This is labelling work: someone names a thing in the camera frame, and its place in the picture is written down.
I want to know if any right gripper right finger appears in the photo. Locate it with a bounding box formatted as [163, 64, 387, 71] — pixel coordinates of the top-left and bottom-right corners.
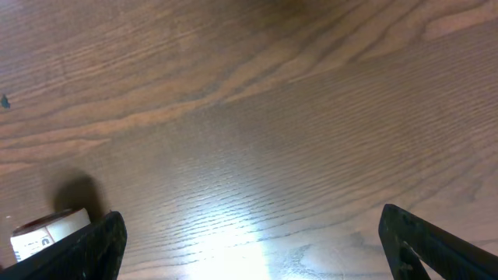
[378, 204, 497, 280]

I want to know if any green lid white jar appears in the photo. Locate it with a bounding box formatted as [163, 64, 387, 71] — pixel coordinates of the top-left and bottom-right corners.
[10, 208, 90, 262]

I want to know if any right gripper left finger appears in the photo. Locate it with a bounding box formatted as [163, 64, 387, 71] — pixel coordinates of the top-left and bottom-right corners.
[1, 212, 127, 280]

